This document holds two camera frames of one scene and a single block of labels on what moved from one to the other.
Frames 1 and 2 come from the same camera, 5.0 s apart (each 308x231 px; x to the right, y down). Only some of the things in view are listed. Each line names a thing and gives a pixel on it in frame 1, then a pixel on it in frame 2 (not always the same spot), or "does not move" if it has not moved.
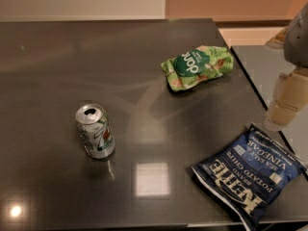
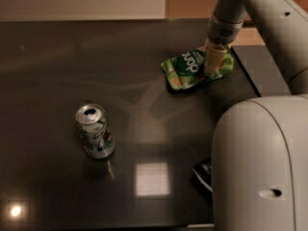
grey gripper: (297, 43) → (221, 33)
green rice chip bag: (198, 64) does not move
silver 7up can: (95, 129) does not move
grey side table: (265, 65) does not move
